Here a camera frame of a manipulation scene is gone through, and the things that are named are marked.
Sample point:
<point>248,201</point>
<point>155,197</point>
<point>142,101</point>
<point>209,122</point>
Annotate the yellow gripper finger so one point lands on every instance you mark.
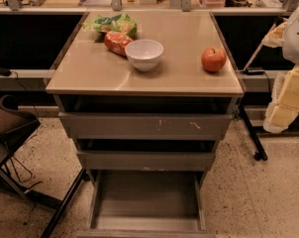
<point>283,109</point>
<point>274,37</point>

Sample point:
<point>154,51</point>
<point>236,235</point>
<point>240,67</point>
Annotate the red apple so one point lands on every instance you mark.
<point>213,59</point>

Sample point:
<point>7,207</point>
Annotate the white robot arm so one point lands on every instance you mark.
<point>290,48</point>

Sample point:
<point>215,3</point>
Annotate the grey drawer cabinet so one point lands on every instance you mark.
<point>92,79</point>

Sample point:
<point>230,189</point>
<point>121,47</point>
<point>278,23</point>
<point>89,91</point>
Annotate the bottom grey drawer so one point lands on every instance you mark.
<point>140,204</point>

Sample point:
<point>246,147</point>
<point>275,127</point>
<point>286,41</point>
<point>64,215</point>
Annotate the grey drawer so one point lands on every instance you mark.
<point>140,204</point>
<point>144,126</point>
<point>146,161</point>

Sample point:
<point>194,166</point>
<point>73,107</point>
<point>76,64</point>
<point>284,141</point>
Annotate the middle grey drawer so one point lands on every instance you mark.
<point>146,161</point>

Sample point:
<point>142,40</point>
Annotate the top grey drawer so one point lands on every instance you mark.
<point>144,126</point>

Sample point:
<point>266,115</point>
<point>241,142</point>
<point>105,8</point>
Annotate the white rod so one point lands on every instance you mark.
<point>257,50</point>

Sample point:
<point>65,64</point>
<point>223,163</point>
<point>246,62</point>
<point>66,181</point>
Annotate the black power adapter right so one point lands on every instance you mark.
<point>254,71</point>

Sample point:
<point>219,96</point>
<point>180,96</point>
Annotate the black power adapter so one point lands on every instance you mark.
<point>254,71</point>
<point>5,71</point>

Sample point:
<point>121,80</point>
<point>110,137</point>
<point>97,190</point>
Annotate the black table leg stand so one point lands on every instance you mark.
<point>259,154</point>

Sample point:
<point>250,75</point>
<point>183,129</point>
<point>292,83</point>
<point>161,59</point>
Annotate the white bowl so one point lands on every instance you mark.
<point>144,54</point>

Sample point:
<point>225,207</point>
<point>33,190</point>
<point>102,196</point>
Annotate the green chip bag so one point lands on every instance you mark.
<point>121,23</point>

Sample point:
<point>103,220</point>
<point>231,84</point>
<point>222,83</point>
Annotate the orange snack bag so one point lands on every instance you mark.
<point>117,42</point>

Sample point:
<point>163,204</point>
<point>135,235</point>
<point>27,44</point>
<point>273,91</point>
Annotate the black diagonal floor bar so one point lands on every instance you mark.
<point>64,204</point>

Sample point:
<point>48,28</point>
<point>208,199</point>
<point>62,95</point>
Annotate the black power adapter left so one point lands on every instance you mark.
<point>5,71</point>

